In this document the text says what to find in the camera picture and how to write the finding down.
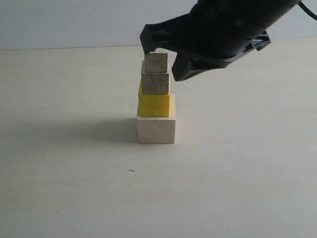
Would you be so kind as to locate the large pale wooden cube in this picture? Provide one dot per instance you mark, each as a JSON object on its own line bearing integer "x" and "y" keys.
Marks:
{"x": 157, "y": 130}

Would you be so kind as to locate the small pale wooden cube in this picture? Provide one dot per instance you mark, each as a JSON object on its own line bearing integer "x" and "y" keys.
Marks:
{"x": 156, "y": 62}

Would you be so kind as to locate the medium grey wooden cube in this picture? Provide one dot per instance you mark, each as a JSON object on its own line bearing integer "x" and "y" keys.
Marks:
{"x": 154, "y": 83}

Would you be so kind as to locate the yellow cube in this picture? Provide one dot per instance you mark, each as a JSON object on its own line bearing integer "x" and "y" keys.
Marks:
{"x": 151, "y": 105}

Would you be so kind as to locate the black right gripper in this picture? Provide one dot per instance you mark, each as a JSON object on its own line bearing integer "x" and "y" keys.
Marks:
{"x": 213, "y": 30}

